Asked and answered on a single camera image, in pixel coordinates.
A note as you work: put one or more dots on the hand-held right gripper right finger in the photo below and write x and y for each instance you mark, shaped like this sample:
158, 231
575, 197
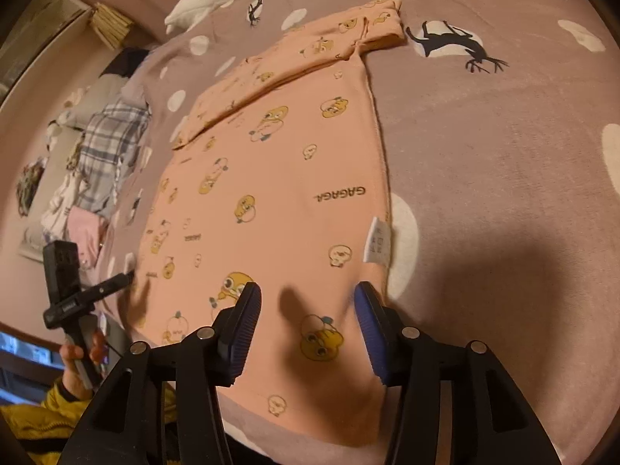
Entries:
370, 329

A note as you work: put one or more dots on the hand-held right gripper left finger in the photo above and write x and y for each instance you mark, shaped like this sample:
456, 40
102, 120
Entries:
244, 329

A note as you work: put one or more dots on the pink cloth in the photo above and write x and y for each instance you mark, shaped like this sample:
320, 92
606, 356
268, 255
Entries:
87, 232

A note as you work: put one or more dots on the dark cloth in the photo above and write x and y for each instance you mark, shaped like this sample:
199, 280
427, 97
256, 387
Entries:
127, 63

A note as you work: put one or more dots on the plaid cloth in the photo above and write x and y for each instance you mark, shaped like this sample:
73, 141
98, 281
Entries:
114, 150

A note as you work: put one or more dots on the mauve polka dot blanket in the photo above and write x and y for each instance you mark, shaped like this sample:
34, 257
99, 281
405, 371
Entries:
484, 145

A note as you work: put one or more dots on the person's left hand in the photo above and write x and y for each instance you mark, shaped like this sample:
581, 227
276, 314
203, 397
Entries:
80, 352

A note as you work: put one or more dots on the orange cartoon print shirt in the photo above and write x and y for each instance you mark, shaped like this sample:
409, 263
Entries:
290, 164

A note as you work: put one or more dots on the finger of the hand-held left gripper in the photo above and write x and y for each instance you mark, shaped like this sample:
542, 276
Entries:
111, 284

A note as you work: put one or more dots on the grey cloth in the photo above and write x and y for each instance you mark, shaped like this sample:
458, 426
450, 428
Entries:
104, 94

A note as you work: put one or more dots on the white cloth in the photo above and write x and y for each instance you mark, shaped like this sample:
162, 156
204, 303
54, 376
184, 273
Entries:
63, 203

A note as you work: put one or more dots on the floral patterned cloth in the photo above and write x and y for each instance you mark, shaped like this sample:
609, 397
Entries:
30, 186

